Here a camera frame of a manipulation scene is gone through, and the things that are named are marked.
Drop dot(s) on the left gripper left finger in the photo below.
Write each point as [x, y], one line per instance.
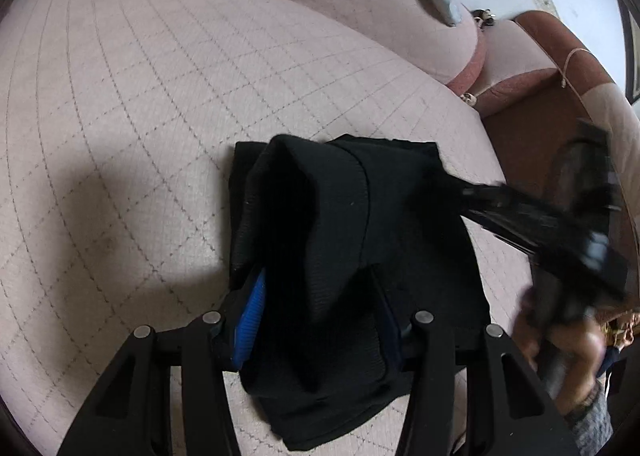
[164, 393]

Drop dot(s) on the person right hand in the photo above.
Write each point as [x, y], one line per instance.
[581, 343]

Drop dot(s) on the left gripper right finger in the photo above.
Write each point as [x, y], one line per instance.
[508, 409]

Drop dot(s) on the black pants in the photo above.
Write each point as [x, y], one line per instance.
[340, 244]

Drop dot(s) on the pink brown cushion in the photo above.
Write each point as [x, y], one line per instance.
[528, 54]

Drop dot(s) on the brown wooden bed frame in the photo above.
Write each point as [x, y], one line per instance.
[527, 134]

